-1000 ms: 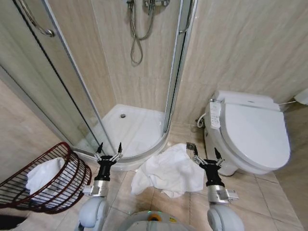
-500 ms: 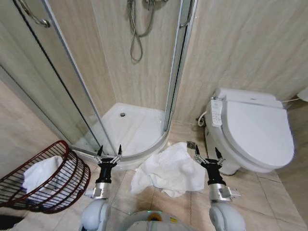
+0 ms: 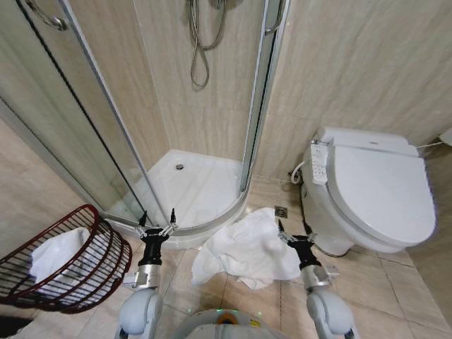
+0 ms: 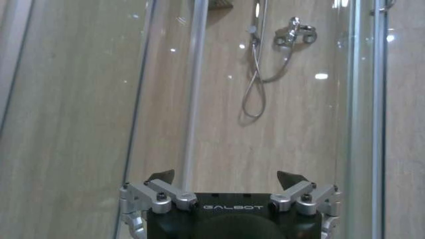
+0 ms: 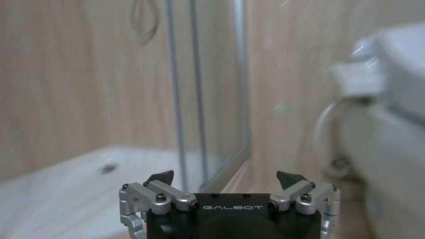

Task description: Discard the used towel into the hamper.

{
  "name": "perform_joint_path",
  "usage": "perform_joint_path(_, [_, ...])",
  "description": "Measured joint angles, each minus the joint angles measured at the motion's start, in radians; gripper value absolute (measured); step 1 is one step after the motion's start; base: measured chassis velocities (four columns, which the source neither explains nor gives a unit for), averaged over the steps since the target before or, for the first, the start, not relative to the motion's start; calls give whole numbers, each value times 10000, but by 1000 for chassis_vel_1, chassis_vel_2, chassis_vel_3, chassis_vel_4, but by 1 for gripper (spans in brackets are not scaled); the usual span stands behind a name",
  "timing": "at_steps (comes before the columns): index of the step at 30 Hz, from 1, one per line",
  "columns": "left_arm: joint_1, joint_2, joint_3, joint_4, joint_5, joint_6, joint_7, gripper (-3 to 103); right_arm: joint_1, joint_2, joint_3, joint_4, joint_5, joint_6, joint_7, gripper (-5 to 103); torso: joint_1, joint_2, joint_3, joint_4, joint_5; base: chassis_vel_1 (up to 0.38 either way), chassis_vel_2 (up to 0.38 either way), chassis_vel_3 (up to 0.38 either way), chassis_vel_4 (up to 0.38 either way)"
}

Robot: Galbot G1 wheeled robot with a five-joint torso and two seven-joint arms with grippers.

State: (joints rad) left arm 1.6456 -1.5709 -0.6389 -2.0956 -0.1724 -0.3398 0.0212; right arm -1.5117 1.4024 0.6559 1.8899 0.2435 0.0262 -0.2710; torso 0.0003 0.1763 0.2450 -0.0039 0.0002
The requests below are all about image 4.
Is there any chrome hand shower head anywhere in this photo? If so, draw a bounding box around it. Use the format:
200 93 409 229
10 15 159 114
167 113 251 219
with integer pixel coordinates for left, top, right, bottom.
248 0 268 34

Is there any silver shower enclosure frame post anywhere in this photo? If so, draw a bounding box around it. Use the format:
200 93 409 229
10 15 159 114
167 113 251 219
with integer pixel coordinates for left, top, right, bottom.
371 0 389 239

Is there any dark corner shower shelf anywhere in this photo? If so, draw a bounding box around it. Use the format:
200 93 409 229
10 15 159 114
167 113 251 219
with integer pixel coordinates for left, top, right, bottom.
208 0 233 11

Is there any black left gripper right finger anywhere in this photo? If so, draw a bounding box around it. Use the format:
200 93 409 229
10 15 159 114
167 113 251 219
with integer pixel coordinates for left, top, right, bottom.
269 170 343 239

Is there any chrome shower mixer tap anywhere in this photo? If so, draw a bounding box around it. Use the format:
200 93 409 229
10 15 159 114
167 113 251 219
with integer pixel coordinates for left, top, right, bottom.
273 16 319 47

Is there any curved glass shower door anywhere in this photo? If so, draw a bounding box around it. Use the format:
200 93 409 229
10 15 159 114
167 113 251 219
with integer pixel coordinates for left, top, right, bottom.
0 0 160 239

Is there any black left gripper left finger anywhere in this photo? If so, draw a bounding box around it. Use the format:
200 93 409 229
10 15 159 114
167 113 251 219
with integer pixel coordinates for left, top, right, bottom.
119 169 199 239

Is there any chrome shower hose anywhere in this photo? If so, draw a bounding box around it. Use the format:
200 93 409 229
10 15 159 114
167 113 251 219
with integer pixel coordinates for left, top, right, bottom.
241 37 296 118

